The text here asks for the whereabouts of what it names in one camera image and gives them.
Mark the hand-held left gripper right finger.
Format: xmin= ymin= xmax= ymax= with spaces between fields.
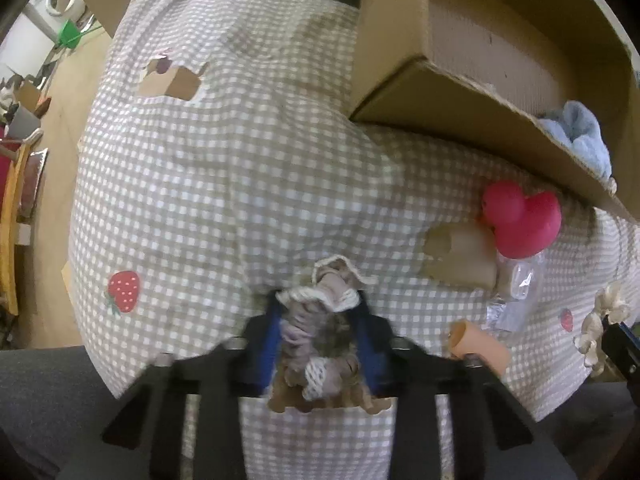
xmin=350 ymin=294 xmax=534 ymax=480

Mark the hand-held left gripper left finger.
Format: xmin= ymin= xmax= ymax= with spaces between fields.
xmin=101 ymin=290 xmax=282 ymax=480

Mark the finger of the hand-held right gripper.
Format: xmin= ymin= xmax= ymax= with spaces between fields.
xmin=601 ymin=312 xmax=640 ymax=382

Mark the large cardboard box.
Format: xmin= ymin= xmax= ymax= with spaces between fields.
xmin=348 ymin=0 xmax=640 ymax=222

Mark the cream flower scrunchie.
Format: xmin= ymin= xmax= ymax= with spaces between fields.
xmin=574 ymin=280 xmax=627 ymax=377

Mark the orange plastic cup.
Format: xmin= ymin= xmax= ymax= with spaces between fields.
xmin=447 ymin=321 xmax=511 ymax=377

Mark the clear plastic wrapper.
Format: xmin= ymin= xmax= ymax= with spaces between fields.
xmin=486 ymin=249 xmax=547 ymax=334

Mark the pink rubber duck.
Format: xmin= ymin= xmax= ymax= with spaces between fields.
xmin=480 ymin=180 xmax=563 ymax=260

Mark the checked printed bedspread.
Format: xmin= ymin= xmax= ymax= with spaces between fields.
xmin=67 ymin=0 xmax=640 ymax=424

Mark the light blue fluffy towel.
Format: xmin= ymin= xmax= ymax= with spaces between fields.
xmin=539 ymin=100 xmax=614 ymax=182

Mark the wooden chair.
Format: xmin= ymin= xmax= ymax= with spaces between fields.
xmin=0 ymin=129 xmax=51 ymax=317

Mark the green dustpan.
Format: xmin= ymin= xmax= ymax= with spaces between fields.
xmin=55 ymin=18 xmax=102 ymax=52

